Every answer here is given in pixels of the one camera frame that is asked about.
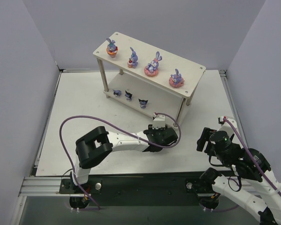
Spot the black imp figure front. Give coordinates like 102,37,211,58
125,91,133,101

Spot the light wooden two-tier shelf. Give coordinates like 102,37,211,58
93,32,206,125

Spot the black-headed figure purple bow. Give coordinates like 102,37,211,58
138,99,148,109

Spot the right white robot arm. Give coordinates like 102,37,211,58
197,127,281,225

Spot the purple imp figure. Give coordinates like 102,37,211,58
113,90,122,97

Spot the black loop cable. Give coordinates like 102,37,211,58
227,177,242,193

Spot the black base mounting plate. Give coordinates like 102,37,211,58
59,172,215,208

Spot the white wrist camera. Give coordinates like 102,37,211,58
217,116,238,137
152,113,166,129

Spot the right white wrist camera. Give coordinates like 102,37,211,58
217,116,238,137

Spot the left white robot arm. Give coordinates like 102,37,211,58
72,125,178,186

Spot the large bunny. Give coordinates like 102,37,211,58
144,51,162,77

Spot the purple bunny with red cake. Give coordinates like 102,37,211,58
127,47,138,68

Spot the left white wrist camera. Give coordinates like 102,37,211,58
152,113,166,129

